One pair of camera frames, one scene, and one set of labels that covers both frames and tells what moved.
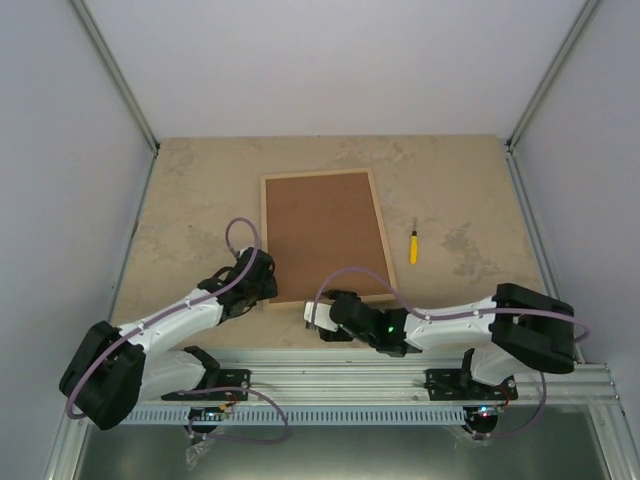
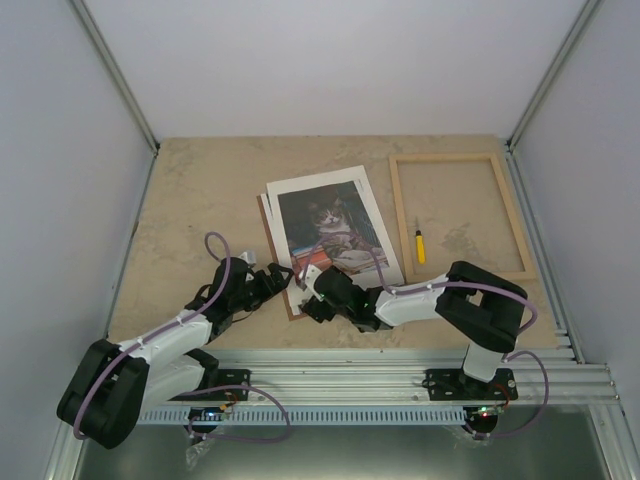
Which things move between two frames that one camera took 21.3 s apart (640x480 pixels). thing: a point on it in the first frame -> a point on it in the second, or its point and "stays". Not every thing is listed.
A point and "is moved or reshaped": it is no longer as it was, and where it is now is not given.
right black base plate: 457,384 stays
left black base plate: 228,378 stays
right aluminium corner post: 586,15 stays
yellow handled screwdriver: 414,245 is moved or reshaped
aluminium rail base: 388,378 stays
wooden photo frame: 324,232 -> 398,203
